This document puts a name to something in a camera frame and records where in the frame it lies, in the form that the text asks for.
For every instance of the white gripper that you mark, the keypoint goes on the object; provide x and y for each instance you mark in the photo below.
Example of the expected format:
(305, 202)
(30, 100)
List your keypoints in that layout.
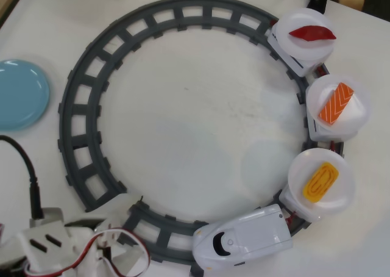
(122, 254)

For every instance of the yellow egg toy sushi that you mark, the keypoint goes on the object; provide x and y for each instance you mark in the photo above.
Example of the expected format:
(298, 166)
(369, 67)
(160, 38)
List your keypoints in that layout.
(320, 182)

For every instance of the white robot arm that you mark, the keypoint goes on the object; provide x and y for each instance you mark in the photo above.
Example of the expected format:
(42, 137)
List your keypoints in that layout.
(9, 258)

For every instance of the white Shinkansen toy locomotive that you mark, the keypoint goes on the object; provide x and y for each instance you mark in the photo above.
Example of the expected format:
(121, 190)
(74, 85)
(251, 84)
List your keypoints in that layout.
(253, 231)

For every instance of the round blue dish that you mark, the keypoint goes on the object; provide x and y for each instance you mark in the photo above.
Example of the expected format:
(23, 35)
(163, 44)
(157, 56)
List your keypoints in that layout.
(18, 94)

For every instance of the orange salmon toy sushi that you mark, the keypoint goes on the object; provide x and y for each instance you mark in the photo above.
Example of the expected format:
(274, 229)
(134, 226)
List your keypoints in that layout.
(336, 104)

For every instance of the red tuna toy sushi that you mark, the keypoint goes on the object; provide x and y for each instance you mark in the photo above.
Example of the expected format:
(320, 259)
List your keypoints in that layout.
(310, 33)

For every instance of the round white plastic plate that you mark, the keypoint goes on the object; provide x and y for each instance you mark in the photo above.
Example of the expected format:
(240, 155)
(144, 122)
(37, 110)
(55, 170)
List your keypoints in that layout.
(304, 49)
(320, 91)
(332, 197)

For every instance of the black table clamp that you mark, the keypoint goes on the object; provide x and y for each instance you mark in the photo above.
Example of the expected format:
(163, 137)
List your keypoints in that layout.
(318, 4)

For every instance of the grey circular toy rail track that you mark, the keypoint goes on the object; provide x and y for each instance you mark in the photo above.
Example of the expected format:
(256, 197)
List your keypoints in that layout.
(64, 115)

